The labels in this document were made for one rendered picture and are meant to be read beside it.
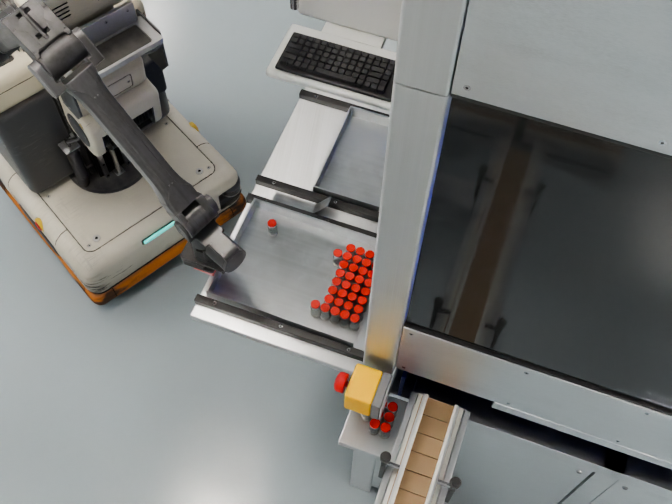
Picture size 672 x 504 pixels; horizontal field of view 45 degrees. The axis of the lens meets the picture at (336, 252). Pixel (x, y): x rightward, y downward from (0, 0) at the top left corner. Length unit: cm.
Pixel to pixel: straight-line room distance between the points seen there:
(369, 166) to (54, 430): 135
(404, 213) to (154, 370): 173
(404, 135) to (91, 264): 177
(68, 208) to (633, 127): 213
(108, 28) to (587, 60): 144
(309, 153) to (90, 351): 116
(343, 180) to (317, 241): 18
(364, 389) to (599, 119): 83
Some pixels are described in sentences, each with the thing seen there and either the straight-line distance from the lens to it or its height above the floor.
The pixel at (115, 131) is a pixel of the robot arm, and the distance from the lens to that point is 150.
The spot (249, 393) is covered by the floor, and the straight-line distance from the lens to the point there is 264.
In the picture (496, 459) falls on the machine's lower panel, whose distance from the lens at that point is 188.
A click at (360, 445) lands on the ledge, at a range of 166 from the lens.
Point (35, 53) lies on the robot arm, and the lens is 147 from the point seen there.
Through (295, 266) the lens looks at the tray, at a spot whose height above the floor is 88.
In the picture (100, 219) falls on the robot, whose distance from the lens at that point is 269.
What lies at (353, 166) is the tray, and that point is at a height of 88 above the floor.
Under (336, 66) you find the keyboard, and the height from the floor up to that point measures 83.
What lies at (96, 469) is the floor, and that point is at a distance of 265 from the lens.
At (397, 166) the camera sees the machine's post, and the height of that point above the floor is 165.
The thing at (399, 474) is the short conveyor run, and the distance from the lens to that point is 156.
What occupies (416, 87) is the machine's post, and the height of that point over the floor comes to 180.
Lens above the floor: 247
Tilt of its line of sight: 60 degrees down
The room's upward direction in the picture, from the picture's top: 1 degrees clockwise
